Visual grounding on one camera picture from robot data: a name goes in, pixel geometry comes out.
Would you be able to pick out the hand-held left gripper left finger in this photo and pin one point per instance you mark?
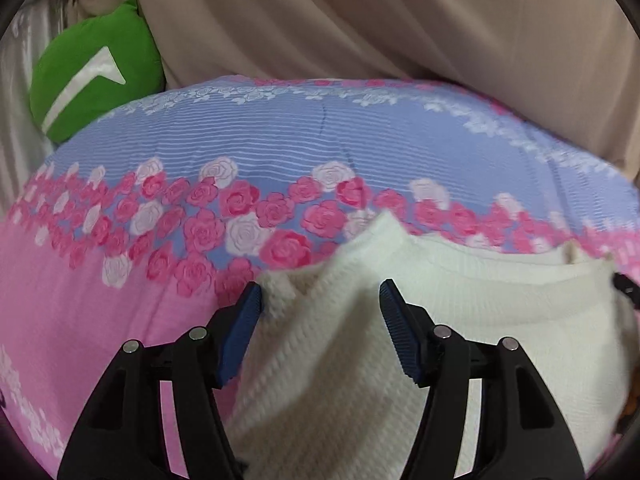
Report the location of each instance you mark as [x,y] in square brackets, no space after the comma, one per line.
[239,335]

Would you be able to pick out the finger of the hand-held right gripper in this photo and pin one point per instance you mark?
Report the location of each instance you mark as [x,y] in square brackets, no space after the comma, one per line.
[629,290]

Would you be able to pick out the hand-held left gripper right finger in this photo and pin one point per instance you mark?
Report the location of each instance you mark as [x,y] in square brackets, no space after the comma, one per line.
[402,332]

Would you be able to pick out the white red navy knit sweater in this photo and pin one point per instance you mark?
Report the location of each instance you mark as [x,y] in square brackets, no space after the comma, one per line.
[325,360]

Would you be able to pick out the pink floral bed sheet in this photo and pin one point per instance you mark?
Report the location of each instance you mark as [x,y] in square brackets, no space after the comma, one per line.
[300,130]

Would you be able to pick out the green pillow with white mark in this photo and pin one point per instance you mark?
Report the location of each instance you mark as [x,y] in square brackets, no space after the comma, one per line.
[85,65]

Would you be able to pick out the beige curtain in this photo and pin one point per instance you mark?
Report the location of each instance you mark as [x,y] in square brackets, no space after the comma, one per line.
[375,15]

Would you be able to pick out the white satin curtain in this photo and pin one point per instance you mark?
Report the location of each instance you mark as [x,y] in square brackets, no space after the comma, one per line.
[17,70]

